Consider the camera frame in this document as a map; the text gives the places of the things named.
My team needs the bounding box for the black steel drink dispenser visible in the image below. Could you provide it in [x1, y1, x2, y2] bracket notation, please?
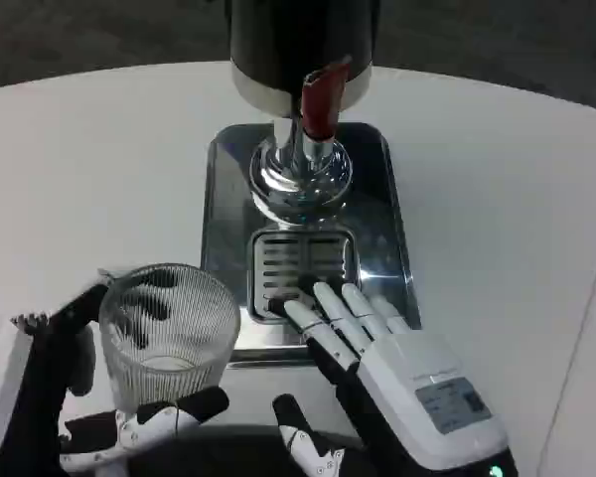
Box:
[227, 0, 374, 226]

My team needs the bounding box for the steel serving tray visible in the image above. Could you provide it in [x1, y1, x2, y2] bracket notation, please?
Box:
[198, 121, 423, 372]

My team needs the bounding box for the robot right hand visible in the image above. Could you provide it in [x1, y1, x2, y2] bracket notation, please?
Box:
[266, 272, 521, 477]

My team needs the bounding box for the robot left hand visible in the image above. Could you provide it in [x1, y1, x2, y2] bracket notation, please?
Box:
[0, 267, 230, 477]

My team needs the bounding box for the steel drip tray with grid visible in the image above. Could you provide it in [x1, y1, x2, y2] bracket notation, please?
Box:
[246, 228, 363, 325]

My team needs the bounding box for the red tap lever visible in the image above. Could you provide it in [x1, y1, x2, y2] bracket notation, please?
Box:
[299, 54, 354, 141]

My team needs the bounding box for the clear ribbed glass cup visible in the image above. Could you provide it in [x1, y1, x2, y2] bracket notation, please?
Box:
[97, 262, 242, 414]

